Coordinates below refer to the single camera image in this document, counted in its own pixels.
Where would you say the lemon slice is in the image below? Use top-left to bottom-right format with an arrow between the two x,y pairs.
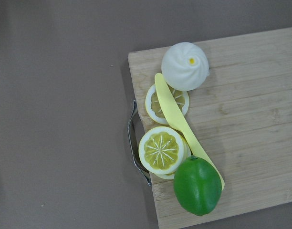
138,126 -> 191,180
145,84 -> 189,125

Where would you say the green lime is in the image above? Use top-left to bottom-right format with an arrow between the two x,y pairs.
173,156 -> 222,216

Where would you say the wooden cutting board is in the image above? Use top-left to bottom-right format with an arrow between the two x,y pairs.
127,26 -> 292,229

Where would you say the metal board handle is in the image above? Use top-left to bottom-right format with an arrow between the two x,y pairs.
127,99 -> 152,187

